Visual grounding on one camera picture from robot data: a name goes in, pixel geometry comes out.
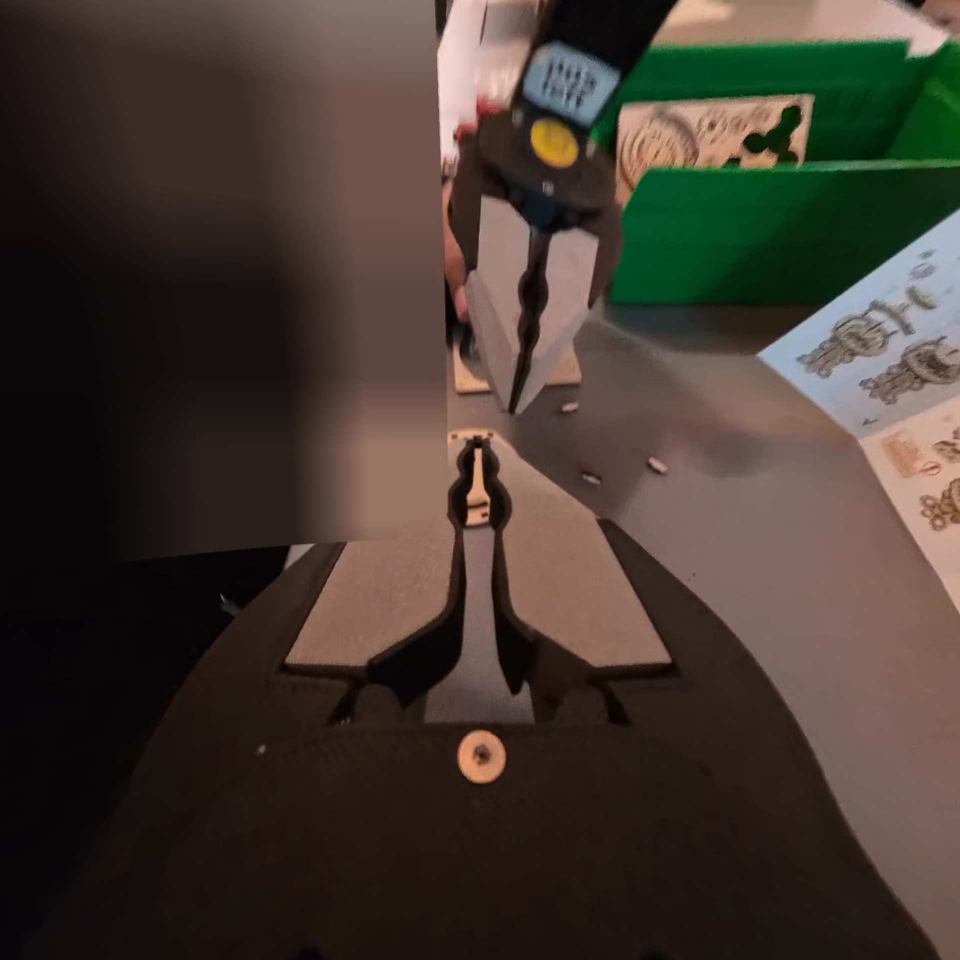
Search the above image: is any person's left hand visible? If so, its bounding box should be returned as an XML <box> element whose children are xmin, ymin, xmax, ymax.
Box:
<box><xmin>444</xmin><ymin>183</ymin><xmax>471</xmax><ymax>325</ymax></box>

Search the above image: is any green corrugated box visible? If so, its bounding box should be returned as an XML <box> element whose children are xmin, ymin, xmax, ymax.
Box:
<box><xmin>592</xmin><ymin>37</ymin><xmax>960</xmax><ymax>306</ymax></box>

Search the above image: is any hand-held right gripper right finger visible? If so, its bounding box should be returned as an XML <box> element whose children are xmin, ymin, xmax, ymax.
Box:
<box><xmin>480</xmin><ymin>441</ymin><xmax>674</xmax><ymax>696</ymax></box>

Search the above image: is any folded instruction sheet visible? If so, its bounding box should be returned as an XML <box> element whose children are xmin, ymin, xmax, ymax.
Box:
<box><xmin>756</xmin><ymin>210</ymin><xmax>960</xmax><ymax>609</ymax></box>

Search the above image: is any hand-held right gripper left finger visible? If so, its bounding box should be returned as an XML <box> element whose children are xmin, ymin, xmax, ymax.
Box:
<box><xmin>283</xmin><ymin>438</ymin><xmax>483</xmax><ymax>708</ymax></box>

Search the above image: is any round wooden disc part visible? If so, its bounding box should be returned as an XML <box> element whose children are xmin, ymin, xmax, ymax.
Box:
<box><xmin>453</xmin><ymin>330</ymin><xmax>583</xmax><ymax>396</ymax></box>

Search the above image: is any wooden cutout sheet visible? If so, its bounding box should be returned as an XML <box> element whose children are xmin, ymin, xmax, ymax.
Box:
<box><xmin>615</xmin><ymin>93</ymin><xmax>816</xmax><ymax>207</ymax></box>

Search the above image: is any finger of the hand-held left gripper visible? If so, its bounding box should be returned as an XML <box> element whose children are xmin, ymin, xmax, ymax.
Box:
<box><xmin>516</xmin><ymin>227</ymin><xmax>603</xmax><ymax>412</ymax></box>
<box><xmin>465</xmin><ymin>197</ymin><xmax>537</xmax><ymax>414</ymax></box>

